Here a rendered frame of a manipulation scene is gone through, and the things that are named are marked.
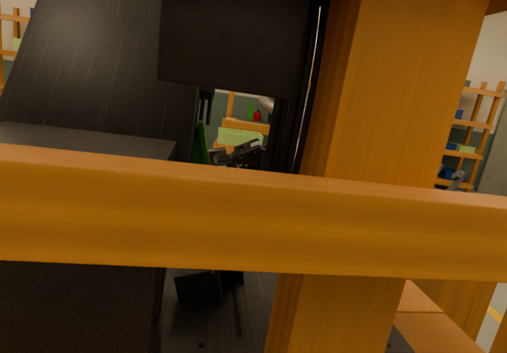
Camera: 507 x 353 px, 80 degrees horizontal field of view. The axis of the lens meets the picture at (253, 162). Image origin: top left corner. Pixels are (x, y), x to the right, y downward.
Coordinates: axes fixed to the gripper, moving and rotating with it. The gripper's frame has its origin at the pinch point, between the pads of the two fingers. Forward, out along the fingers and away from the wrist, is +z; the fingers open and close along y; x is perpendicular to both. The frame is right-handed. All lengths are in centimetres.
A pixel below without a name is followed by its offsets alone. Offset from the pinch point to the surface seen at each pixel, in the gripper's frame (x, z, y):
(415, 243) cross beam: 29.6, -17.5, 28.0
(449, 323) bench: 40, -49, -23
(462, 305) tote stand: 38, -91, -78
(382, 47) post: 12.4, -16.7, 38.7
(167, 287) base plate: 20.9, 16.2, -15.2
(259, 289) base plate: 24.5, -4.5, -19.2
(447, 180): -162, -430, -447
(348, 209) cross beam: 26.1, -10.4, 31.6
